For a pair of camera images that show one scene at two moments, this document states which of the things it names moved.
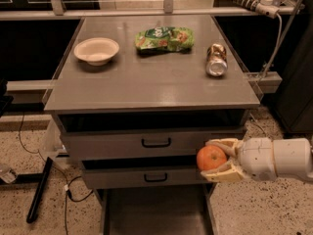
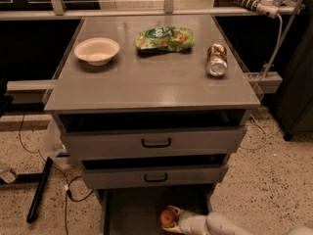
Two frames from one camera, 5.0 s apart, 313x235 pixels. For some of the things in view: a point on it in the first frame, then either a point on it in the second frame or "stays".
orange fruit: (209, 158) to (167, 216)
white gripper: (256, 159) to (188, 221)
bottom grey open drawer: (156, 211) stays
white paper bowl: (96, 51) stays
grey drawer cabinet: (137, 98) stays
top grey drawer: (156, 134) stays
